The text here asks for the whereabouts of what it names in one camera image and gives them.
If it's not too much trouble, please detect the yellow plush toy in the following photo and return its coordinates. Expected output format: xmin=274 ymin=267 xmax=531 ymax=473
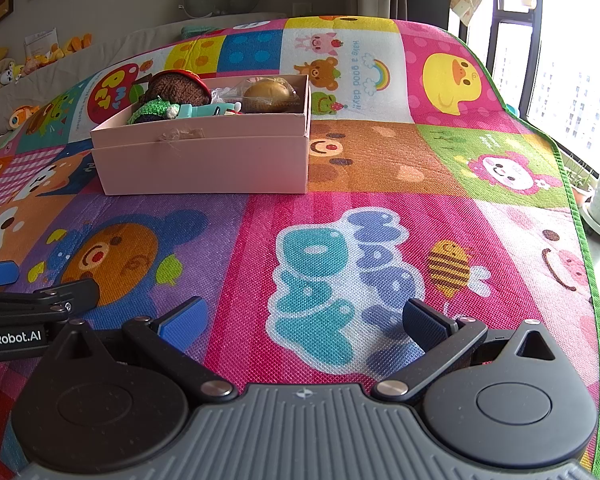
xmin=45 ymin=34 xmax=93 ymax=61

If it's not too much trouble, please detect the orange fish plush toy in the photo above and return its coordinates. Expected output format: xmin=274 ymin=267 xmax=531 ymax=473
xmin=8 ymin=105 xmax=41 ymax=128

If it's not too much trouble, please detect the colourful cartoon play mat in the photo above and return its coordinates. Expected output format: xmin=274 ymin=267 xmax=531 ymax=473
xmin=0 ymin=15 xmax=600 ymax=480

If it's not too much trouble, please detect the teal plastic toy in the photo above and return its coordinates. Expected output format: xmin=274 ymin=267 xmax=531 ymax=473
xmin=179 ymin=102 xmax=243 ymax=120

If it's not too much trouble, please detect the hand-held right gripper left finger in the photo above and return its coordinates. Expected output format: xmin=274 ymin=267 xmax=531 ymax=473
xmin=55 ymin=296 xmax=236 ymax=403

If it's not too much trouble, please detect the black window frame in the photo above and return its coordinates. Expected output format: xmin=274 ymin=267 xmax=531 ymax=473
xmin=450 ymin=0 xmax=600 ymax=151

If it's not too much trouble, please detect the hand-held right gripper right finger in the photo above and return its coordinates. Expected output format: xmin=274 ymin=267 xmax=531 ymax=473
xmin=371 ymin=299 xmax=561 ymax=403

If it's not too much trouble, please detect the golden brown round toy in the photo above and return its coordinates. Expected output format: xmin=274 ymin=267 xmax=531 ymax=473
xmin=242 ymin=76 xmax=301 ymax=113

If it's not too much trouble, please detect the knitted doll with brown hat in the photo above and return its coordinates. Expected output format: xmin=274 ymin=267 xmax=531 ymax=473
xmin=127 ymin=69 xmax=213 ymax=123

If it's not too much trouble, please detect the teal knitted cloth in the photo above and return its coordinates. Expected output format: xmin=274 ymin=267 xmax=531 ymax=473
xmin=180 ymin=19 xmax=231 ymax=38

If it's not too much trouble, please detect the pink cardboard box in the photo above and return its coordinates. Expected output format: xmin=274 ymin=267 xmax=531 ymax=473
xmin=90 ymin=74 xmax=312 ymax=196

